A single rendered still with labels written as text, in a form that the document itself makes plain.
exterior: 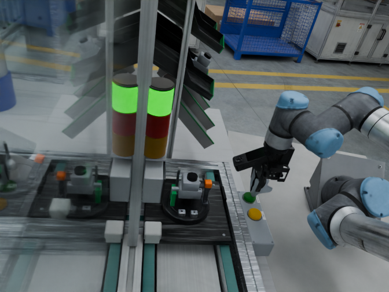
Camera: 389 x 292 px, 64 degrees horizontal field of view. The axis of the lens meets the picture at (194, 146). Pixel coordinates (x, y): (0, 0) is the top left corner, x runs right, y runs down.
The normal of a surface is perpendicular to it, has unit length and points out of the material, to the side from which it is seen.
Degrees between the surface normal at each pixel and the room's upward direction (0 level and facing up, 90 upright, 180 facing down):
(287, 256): 0
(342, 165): 45
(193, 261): 0
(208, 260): 0
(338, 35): 90
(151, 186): 90
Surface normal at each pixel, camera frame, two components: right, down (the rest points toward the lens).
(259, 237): 0.16, -0.80
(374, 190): 0.16, -0.22
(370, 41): 0.26, 0.60
